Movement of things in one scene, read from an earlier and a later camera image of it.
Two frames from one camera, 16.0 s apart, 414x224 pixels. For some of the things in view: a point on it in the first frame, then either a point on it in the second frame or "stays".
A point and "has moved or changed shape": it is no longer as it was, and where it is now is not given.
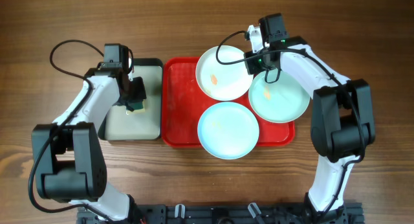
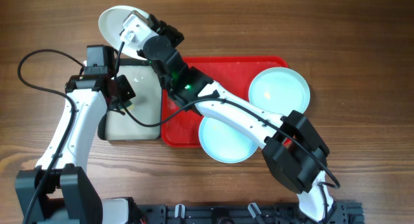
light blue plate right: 281,101 stays
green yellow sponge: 138,106 has moved or changed shape
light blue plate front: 228,130 stays
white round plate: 221,81 → 110,22
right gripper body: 257,63 → 176,38
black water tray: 116,125 stays
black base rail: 221,213 stays
